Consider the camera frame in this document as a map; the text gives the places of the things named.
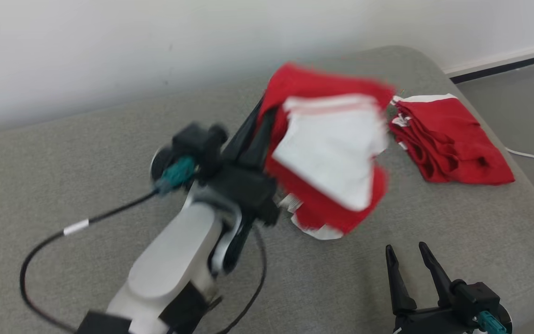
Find teal left camera connector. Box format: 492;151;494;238
155;155;198;194

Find teal right camera connector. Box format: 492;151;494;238
477;311;509;334

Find white and black baseboard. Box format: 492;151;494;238
443;41;534;84

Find teal camera connector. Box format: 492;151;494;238
155;155;198;194
477;311;509;334

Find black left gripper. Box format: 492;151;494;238
207;100;280;227

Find red shorts with white stripe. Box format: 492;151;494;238
388;94;516;186

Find red jersey with white sleeves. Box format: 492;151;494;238
257;63;396;241

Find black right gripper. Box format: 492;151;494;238
385;242;478;334

